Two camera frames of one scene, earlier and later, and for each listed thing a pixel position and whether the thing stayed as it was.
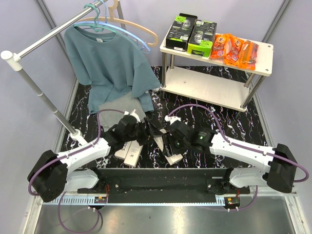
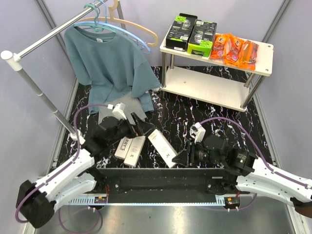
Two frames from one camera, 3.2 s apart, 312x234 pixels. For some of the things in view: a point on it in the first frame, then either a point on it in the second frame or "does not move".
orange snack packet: x=248 y=55 does not move
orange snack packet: x=218 y=50 does not move
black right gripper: x=167 y=139 → x=184 y=158
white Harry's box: x=122 y=152 does not move
